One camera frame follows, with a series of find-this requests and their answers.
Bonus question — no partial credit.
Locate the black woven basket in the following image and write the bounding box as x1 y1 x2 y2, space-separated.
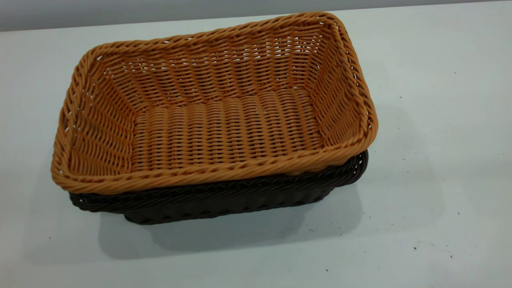
69 150 369 225

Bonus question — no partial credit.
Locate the orange woven basket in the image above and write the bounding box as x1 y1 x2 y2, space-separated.
51 11 378 195

